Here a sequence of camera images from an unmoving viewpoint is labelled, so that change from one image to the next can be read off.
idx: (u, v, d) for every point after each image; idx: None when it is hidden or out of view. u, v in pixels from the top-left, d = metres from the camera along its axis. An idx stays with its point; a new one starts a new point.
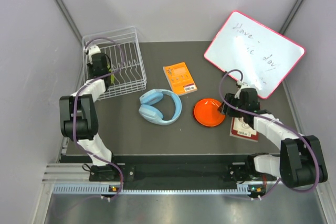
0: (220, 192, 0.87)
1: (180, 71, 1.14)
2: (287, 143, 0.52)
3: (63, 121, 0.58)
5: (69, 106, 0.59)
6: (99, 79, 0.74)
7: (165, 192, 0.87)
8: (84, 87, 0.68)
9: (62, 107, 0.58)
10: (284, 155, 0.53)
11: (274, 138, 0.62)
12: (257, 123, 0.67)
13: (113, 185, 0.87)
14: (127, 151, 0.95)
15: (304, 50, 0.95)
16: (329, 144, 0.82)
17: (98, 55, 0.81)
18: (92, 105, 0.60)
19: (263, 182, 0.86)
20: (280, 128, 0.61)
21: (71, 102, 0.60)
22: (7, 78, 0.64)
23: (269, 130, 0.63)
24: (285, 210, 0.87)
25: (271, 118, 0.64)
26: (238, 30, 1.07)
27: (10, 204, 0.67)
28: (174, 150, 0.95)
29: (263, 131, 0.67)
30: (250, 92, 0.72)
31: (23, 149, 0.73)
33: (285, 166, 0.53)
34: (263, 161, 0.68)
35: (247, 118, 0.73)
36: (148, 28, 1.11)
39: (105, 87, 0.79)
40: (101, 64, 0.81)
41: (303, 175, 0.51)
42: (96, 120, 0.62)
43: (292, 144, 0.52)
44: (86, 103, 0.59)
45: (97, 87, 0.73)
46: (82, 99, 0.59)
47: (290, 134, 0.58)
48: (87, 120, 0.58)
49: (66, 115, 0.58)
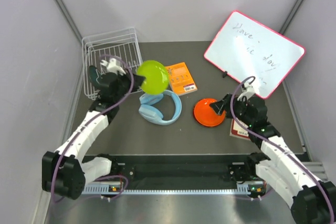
0: (232, 192, 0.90)
1: (180, 71, 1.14)
2: (305, 194, 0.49)
3: (44, 181, 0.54)
5: (51, 166, 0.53)
6: (100, 115, 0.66)
7: (165, 192, 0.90)
8: (77, 132, 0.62)
9: (43, 167, 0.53)
10: (301, 203, 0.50)
11: (285, 173, 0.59)
12: (266, 148, 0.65)
13: (113, 185, 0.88)
14: (128, 151, 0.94)
15: (304, 50, 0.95)
16: (330, 145, 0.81)
17: (111, 79, 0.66)
18: (75, 170, 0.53)
19: (263, 181, 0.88)
20: (293, 164, 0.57)
21: (54, 160, 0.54)
22: (7, 78, 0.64)
23: (280, 162, 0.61)
24: (285, 211, 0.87)
25: (283, 150, 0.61)
26: (238, 30, 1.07)
27: (10, 205, 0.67)
28: (175, 150, 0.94)
29: (273, 159, 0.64)
30: (259, 110, 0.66)
31: (23, 149, 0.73)
33: (299, 211, 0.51)
34: (267, 174, 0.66)
35: (253, 137, 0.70)
36: (148, 28, 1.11)
39: (106, 123, 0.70)
40: (109, 91, 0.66)
41: (318, 222, 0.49)
42: (81, 177, 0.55)
43: (311, 195, 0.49)
44: (67, 168, 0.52)
45: (97, 126, 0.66)
46: (66, 163, 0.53)
47: (304, 176, 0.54)
48: (69, 184, 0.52)
49: (47, 175, 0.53)
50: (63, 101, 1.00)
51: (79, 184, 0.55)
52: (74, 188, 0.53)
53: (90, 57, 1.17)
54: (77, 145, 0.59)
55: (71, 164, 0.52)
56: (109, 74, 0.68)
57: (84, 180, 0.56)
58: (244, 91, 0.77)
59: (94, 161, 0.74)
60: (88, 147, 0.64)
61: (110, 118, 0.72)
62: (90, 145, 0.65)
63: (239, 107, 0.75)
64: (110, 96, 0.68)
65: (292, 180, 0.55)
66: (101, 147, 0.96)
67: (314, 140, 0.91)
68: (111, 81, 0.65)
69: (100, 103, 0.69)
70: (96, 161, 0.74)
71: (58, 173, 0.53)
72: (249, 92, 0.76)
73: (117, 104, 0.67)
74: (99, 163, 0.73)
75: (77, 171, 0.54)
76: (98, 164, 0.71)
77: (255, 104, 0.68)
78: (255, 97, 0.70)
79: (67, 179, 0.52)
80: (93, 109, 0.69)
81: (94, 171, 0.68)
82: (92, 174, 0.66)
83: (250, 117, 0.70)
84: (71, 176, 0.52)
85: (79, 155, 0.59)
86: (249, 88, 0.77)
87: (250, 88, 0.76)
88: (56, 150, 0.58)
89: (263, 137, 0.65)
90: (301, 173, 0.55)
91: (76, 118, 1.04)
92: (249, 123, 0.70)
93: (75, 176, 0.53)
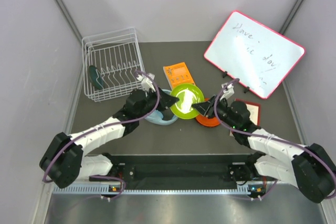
0: (235, 193, 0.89)
1: (180, 71, 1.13)
2: (298, 162, 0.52)
3: (45, 158, 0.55)
5: (58, 146, 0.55)
6: (119, 124, 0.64)
7: (165, 192, 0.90)
8: (94, 128, 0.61)
9: (52, 144, 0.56)
10: (300, 174, 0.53)
11: (276, 156, 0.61)
12: (253, 142, 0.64)
13: (113, 185, 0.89)
14: (128, 151, 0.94)
15: (304, 50, 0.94)
16: (330, 145, 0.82)
17: (139, 97, 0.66)
18: (75, 160, 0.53)
19: (263, 181, 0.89)
20: (279, 144, 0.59)
21: (64, 142, 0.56)
22: (7, 79, 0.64)
23: (268, 148, 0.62)
24: (284, 210, 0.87)
25: (266, 135, 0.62)
26: (238, 30, 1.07)
27: (10, 205, 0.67)
28: (176, 149, 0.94)
29: (262, 150, 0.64)
30: (244, 115, 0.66)
31: (23, 150, 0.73)
33: (304, 183, 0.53)
34: (268, 166, 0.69)
35: (240, 140, 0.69)
36: (148, 29, 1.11)
39: (122, 134, 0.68)
40: (133, 108, 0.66)
41: (325, 186, 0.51)
42: (76, 169, 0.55)
43: (303, 161, 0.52)
44: (69, 155, 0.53)
45: (112, 132, 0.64)
46: (71, 150, 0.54)
47: (292, 148, 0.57)
48: (63, 171, 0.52)
49: (51, 153, 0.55)
50: (63, 102, 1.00)
51: (71, 175, 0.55)
52: (65, 177, 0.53)
53: (90, 56, 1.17)
54: (88, 139, 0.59)
55: (73, 153, 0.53)
56: (140, 90, 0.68)
57: (77, 174, 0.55)
58: (226, 93, 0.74)
59: (96, 158, 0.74)
60: (97, 147, 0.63)
61: (125, 131, 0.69)
62: (98, 146, 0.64)
63: (220, 107, 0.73)
64: (134, 112, 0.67)
65: (284, 157, 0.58)
66: (101, 147, 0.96)
67: (314, 140, 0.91)
68: (137, 100, 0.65)
69: (123, 115, 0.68)
70: (97, 159, 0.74)
71: (59, 157, 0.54)
72: (229, 93, 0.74)
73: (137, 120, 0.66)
74: (100, 161, 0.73)
75: (76, 162, 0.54)
76: (98, 162, 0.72)
77: (238, 108, 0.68)
78: (235, 101, 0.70)
79: (63, 165, 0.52)
80: (116, 116, 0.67)
81: (92, 167, 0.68)
82: (88, 170, 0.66)
83: (234, 119, 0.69)
84: (68, 163, 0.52)
85: (84, 149, 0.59)
86: (231, 89, 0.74)
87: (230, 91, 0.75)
88: (70, 134, 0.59)
89: (248, 132, 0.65)
90: (287, 147, 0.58)
91: (76, 118, 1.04)
92: (234, 125, 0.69)
93: (72, 166, 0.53)
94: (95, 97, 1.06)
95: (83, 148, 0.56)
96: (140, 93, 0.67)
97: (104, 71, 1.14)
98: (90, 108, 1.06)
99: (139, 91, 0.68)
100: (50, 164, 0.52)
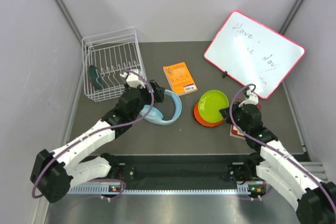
0: (234, 192, 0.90)
1: (180, 71, 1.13)
2: (310, 197, 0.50)
3: (32, 175, 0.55)
5: (41, 164, 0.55)
6: (107, 129, 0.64)
7: (165, 192, 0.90)
8: (78, 139, 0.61)
9: (35, 162, 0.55)
10: (305, 207, 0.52)
11: (285, 176, 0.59)
12: (265, 152, 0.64)
13: (113, 185, 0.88)
14: (128, 151, 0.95)
15: (304, 50, 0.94)
16: (330, 145, 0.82)
17: (132, 96, 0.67)
18: (60, 177, 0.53)
19: (263, 181, 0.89)
20: (294, 168, 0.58)
21: (48, 159, 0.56)
22: (7, 79, 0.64)
23: (280, 167, 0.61)
24: (284, 210, 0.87)
25: (283, 154, 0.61)
26: (238, 30, 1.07)
27: (10, 206, 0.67)
28: (177, 150, 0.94)
29: (273, 164, 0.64)
30: (254, 116, 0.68)
31: (23, 150, 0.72)
33: (305, 214, 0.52)
34: (269, 174, 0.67)
35: (252, 144, 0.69)
36: (148, 28, 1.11)
39: (113, 138, 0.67)
40: (126, 107, 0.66)
41: None
42: (65, 182, 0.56)
43: (314, 199, 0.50)
44: (52, 174, 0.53)
45: (100, 139, 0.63)
46: (53, 168, 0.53)
47: (306, 179, 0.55)
48: (50, 188, 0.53)
49: (37, 171, 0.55)
50: (63, 102, 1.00)
51: (59, 190, 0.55)
52: (54, 192, 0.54)
53: (90, 56, 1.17)
54: (72, 152, 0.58)
55: (56, 172, 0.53)
56: (132, 90, 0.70)
57: (67, 188, 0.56)
58: (247, 99, 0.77)
59: (93, 162, 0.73)
60: (85, 157, 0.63)
61: (117, 132, 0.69)
62: (88, 155, 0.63)
63: (237, 113, 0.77)
64: (125, 112, 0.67)
65: (294, 183, 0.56)
66: (101, 147, 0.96)
67: (314, 140, 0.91)
68: (130, 98, 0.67)
69: (114, 115, 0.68)
70: (94, 163, 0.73)
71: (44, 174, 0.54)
72: (250, 100, 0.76)
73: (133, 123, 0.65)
74: (96, 167, 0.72)
75: (62, 180, 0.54)
76: (94, 168, 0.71)
77: (249, 109, 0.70)
78: (249, 104, 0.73)
79: (49, 183, 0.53)
80: (105, 119, 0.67)
81: (86, 174, 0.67)
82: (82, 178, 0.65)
83: (246, 122, 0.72)
84: (53, 182, 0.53)
85: (70, 164, 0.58)
86: (251, 96, 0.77)
87: (252, 96, 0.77)
88: (53, 150, 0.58)
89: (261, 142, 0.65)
90: (302, 176, 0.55)
91: (76, 118, 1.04)
92: (246, 128, 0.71)
93: (58, 184, 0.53)
94: (95, 97, 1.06)
95: (66, 166, 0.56)
96: (132, 93, 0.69)
97: (104, 71, 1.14)
98: (90, 108, 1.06)
99: (130, 90, 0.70)
100: (34, 184, 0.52)
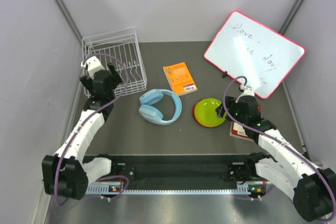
0: (234, 192, 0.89)
1: (180, 71, 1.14)
2: (305, 182, 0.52)
3: (46, 184, 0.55)
5: (51, 169, 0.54)
6: (95, 114, 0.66)
7: (165, 192, 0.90)
8: (74, 132, 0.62)
9: (43, 171, 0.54)
10: (302, 192, 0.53)
11: (283, 163, 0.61)
12: (263, 140, 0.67)
13: (113, 185, 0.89)
14: (127, 152, 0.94)
15: (304, 50, 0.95)
16: (330, 145, 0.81)
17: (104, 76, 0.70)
18: (77, 169, 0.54)
19: (263, 182, 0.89)
20: (291, 155, 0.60)
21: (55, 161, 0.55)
22: (7, 78, 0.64)
23: (278, 155, 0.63)
24: (284, 211, 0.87)
25: (281, 142, 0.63)
26: (238, 30, 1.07)
27: (10, 205, 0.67)
28: (177, 150, 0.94)
29: (271, 152, 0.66)
30: (250, 105, 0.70)
31: (23, 150, 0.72)
33: (300, 200, 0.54)
34: (266, 169, 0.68)
35: (250, 132, 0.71)
36: (148, 29, 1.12)
39: (103, 121, 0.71)
40: (103, 87, 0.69)
41: (321, 209, 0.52)
42: (83, 175, 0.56)
43: (311, 183, 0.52)
44: (68, 168, 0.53)
45: (93, 125, 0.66)
46: (66, 165, 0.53)
47: (303, 166, 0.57)
48: (72, 184, 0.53)
49: (49, 178, 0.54)
50: (63, 101, 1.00)
51: (82, 182, 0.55)
52: (78, 188, 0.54)
53: None
54: (75, 145, 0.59)
55: (71, 166, 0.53)
56: (103, 72, 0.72)
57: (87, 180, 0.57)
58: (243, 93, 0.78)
59: (94, 161, 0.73)
60: (86, 146, 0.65)
61: (105, 115, 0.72)
62: (89, 143, 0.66)
63: (234, 107, 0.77)
64: (104, 93, 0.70)
65: (292, 170, 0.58)
66: (100, 147, 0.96)
67: (314, 140, 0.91)
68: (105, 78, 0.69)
69: (93, 102, 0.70)
70: (96, 161, 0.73)
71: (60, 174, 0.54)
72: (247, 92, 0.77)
73: (114, 101, 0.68)
74: (100, 163, 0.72)
75: (80, 172, 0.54)
76: (99, 165, 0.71)
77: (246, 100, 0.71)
78: (244, 96, 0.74)
79: (69, 179, 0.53)
80: (87, 107, 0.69)
81: (95, 171, 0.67)
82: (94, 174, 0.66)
83: (243, 113, 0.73)
84: (72, 177, 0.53)
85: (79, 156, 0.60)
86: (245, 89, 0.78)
87: (248, 90, 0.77)
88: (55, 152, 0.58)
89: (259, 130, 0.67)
90: (300, 163, 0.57)
91: (76, 118, 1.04)
92: (243, 119, 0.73)
93: (78, 178, 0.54)
94: None
95: (76, 158, 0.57)
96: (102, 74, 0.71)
97: None
98: None
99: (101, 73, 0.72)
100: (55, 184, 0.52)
